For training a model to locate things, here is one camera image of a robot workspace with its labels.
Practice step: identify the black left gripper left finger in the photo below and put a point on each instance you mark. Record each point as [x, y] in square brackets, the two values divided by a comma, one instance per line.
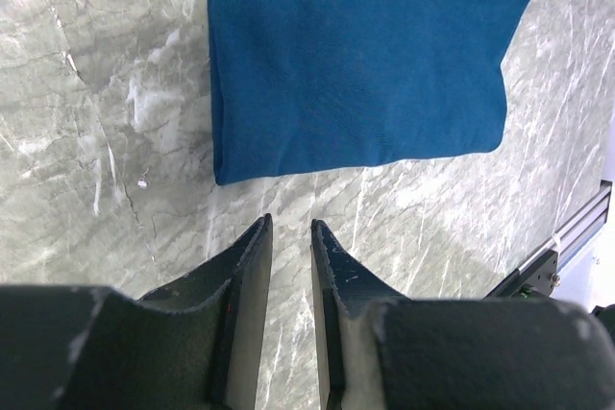
[229, 294]

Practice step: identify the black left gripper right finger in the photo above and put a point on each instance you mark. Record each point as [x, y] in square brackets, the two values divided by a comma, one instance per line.
[363, 332]

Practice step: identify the blue printed t-shirt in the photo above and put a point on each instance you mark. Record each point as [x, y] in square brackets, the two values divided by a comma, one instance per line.
[302, 86]

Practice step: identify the aluminium rail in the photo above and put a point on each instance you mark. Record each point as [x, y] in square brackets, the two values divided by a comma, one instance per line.
[541, 273]

